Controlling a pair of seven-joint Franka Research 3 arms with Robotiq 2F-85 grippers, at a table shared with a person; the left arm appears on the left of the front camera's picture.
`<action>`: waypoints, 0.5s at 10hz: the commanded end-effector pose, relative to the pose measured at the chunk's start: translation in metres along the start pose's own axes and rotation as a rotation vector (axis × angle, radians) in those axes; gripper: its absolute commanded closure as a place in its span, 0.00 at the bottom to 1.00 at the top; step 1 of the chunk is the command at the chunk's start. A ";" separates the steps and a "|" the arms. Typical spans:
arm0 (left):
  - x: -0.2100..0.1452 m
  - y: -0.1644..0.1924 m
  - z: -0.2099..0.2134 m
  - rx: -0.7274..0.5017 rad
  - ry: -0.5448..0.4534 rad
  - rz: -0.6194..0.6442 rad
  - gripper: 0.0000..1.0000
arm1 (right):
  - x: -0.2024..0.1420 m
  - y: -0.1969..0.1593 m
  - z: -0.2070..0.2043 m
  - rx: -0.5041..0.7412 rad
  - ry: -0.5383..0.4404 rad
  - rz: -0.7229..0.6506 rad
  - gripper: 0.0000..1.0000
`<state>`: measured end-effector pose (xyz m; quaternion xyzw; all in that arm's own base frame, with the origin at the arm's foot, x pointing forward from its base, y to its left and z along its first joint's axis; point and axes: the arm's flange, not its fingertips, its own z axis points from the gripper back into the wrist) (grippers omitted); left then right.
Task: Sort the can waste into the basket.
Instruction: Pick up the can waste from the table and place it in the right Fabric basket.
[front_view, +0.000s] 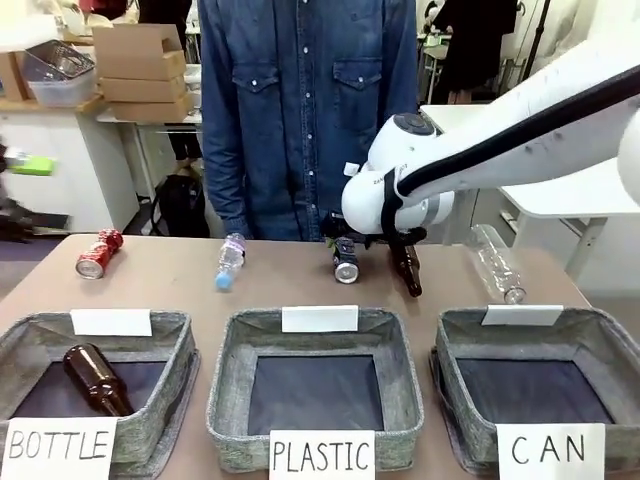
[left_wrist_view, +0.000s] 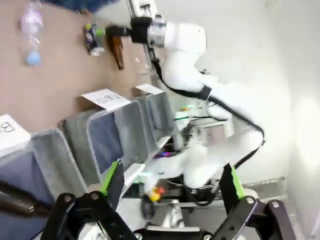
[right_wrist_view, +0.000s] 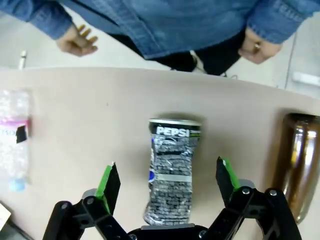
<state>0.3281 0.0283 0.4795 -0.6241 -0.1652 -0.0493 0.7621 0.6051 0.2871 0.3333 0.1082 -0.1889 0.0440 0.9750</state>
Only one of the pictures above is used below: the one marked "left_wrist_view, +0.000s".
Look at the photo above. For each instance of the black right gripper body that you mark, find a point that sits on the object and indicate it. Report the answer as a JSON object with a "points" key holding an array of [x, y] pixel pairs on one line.
{"points": [[140, 30]]}

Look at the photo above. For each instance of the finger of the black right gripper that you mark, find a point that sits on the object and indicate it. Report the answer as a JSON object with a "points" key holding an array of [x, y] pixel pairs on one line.
{"points": [[231, 190]]}

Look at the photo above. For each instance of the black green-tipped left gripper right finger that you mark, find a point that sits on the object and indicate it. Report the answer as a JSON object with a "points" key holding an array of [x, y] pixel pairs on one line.
{"points": [[117, 31]]}

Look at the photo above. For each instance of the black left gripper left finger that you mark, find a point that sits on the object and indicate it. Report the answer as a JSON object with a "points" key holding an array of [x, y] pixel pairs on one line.
{"points": [[105, 200]]}

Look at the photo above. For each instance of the dark blue drink can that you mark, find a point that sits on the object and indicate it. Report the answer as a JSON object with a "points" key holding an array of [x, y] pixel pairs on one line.
{"points": [[93, 41]]}

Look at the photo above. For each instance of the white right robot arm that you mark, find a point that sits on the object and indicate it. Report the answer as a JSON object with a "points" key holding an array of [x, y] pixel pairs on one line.
{"points": [[182, 62]]}

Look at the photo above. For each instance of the grey basket with plastic label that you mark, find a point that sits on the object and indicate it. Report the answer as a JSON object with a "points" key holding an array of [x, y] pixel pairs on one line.
{"points": [[110, 135]]}

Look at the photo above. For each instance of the grey basket with B label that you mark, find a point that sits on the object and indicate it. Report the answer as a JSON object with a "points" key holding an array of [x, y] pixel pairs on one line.
{"points": [[45, 162]]}

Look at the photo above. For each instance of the small grey basket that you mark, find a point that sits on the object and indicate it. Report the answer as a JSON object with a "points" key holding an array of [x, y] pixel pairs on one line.
{"points": [[160, 120]]}

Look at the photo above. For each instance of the brown glass bottle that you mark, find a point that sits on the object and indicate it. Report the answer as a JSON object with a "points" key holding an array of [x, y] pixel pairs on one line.
{"points": [[117, 50]]}

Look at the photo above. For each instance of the clear plastic cup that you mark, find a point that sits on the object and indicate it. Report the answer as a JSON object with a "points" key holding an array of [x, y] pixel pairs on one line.
{"points": [[143, 67]]}

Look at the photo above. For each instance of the person's dark blue clothing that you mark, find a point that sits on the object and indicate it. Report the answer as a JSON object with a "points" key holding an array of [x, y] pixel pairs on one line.
{"points": [[72, 5]]}

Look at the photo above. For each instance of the small white paper label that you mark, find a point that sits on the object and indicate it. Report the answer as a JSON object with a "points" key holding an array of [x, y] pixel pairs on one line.
{"points": [[148, 89]]}

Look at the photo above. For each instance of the white paper label plastic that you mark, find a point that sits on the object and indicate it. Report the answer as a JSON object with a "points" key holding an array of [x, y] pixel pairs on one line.
{"points": [[107, 98]]}

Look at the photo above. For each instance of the clear plastic bottle blue cap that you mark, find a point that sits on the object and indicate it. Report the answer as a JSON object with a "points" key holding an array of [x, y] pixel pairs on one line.
{"points": [[31, 32]]}

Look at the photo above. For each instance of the dark brown bottle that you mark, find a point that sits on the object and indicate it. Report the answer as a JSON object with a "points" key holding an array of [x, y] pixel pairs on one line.
{"points": [[17, 200]]}

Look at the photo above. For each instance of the white paper label letter B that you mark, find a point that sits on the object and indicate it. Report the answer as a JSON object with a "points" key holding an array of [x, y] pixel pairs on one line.
{"points": [[11, 132]]}

